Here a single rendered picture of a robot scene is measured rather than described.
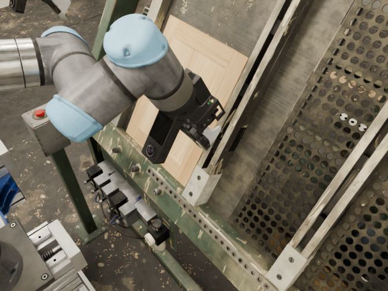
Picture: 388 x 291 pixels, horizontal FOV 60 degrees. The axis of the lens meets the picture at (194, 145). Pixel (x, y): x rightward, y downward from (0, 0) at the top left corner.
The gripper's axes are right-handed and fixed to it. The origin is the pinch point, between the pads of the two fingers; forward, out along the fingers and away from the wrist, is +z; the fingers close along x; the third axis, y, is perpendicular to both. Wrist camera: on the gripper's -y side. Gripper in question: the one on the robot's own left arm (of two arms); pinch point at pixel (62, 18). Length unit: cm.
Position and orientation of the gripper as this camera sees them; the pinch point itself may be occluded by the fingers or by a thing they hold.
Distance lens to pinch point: 120.7
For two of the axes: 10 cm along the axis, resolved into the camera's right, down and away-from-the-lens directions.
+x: -6.6, -5.5, 5.1
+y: 6.7, -7.4, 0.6
